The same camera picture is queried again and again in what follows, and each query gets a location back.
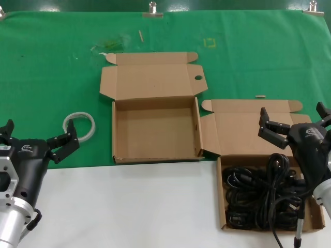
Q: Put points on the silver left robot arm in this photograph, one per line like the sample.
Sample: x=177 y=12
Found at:
x=13 y=222

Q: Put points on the large empty cardboard box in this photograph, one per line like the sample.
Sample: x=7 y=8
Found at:
x=155 y=77

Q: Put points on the green table cloth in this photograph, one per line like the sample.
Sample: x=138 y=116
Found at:
x=38 y=77

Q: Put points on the small grey cardboard scrap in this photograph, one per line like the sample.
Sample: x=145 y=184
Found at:
x=260 y=96

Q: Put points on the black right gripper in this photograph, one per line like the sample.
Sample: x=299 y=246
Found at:
x=313 y=155

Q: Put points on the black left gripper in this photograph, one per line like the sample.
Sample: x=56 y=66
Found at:
x=31 y=165

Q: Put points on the small wooden stick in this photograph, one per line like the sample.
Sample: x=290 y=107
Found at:
x=141 y=36

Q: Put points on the clear tape roll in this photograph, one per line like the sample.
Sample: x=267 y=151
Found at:
x=92 y=129

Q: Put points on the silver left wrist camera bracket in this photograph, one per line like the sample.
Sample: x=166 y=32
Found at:
x=6 y=178

